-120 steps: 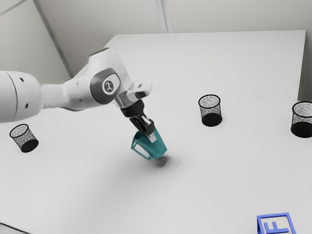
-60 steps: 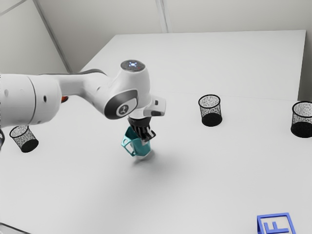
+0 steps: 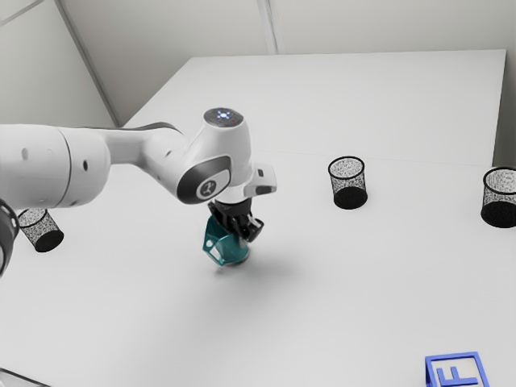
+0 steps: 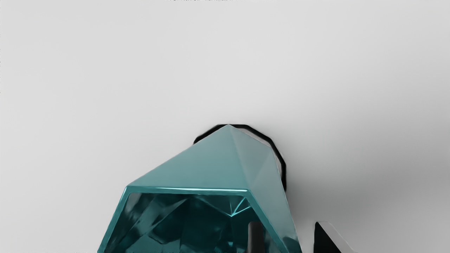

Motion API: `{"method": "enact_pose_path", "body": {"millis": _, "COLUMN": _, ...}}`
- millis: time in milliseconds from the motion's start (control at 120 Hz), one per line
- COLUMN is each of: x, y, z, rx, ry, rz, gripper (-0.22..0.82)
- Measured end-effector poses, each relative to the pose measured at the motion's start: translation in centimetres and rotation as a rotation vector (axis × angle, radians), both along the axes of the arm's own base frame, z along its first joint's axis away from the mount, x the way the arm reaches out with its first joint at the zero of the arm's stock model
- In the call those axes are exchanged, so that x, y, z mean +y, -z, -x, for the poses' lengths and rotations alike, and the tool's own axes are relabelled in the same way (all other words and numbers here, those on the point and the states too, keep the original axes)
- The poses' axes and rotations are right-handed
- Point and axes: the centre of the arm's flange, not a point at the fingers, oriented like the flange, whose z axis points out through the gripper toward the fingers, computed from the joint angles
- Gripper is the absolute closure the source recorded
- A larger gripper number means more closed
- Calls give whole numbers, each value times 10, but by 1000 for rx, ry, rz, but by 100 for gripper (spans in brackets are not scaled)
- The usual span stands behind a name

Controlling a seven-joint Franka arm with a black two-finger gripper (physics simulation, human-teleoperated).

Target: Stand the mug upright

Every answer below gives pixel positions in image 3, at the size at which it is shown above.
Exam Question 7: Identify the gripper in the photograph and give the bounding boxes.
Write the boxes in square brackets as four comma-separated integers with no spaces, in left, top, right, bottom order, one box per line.
[206,198,266,248]

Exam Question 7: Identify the teal faceted mug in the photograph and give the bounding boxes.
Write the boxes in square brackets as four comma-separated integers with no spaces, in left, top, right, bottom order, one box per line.
[202,214,252,268]

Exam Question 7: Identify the black mesh pen holder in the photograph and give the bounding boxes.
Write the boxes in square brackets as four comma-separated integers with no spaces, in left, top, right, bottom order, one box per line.
[480,166,516,229]
[17,207,65,254]
[327,156,369,210]

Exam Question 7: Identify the blue letter block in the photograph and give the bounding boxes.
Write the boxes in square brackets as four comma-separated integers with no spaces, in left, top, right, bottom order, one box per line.
[424,351,491,387]

